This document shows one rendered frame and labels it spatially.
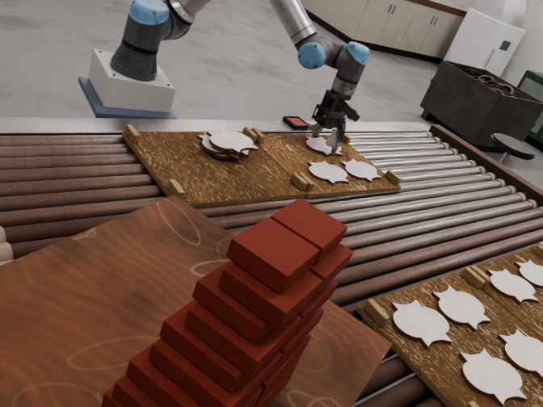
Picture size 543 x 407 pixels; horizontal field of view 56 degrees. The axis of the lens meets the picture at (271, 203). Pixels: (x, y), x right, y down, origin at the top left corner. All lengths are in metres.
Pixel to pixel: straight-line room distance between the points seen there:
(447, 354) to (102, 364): 0.71
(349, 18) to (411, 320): 7.81
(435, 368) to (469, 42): 8.60
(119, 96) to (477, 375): 1.29
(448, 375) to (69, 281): 0.72
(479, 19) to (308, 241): 9.02
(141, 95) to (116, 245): 0.95
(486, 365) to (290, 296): 0.74
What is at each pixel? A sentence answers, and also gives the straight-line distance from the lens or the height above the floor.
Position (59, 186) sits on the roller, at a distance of 1.23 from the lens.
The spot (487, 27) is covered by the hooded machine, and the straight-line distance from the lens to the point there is 9.36.
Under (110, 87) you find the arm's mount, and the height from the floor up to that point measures 0.94.
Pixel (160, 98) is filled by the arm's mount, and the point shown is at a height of 0.92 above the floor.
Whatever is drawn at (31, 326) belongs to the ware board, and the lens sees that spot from 0.75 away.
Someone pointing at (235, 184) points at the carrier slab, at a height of 0.94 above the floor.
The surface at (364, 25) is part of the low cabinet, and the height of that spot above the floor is 0.36.
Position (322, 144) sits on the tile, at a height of 0.95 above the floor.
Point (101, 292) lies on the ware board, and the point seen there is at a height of 1.04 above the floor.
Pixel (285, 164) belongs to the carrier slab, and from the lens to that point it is 1.56.
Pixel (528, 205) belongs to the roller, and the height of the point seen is 0.92.
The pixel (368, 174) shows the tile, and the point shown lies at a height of 0.95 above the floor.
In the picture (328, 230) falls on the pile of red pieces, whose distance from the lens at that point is 0.57.
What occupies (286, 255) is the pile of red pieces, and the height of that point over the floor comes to 1.31.
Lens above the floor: 1.59
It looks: 29 degrees down
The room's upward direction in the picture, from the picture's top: 21 degrees clockwise
